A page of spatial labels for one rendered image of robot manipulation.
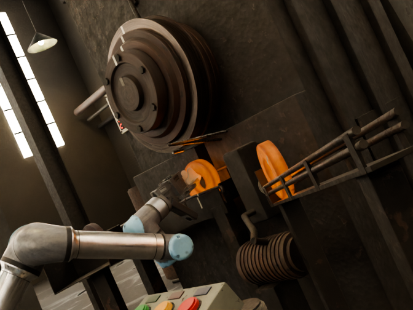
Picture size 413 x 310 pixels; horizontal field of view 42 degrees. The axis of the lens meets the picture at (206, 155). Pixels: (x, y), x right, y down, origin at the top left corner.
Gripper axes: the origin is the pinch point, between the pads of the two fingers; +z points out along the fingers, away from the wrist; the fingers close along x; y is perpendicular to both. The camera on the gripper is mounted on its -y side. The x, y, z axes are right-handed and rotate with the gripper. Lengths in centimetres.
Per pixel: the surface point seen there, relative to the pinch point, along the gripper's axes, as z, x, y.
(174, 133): -1.6, -4.5, 18.0
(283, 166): -20, -55, 0
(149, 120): -6.4, -3.7, 26.2
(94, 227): -3, 83, -3
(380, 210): -57, -101, 3
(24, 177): 388, 1001, 32
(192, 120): 0.3, -13.4, 18.4
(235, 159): -4.8, -25.3, 2.2
